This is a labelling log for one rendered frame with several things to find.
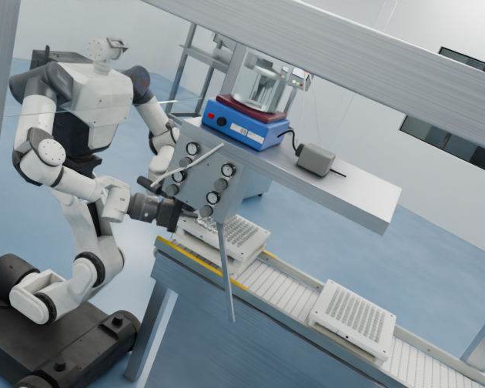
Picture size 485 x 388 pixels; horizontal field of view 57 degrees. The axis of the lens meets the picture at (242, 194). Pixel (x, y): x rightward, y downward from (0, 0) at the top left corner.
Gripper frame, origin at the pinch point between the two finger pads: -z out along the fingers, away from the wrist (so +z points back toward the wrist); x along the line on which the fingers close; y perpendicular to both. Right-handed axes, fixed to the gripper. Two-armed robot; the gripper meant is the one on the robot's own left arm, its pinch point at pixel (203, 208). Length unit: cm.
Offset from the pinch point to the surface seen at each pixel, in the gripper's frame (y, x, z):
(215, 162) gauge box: 21.8, -25.9, -11.2
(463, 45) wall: -489, -107, 10
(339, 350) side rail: 11, 10, -63
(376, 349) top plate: 8, 5, -71
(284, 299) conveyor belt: 2.3, 11.8, -40.2
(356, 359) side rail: 11, 10, -68
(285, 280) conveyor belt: -8.1, 11.8, -35.1
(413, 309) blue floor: -230, 103, -81
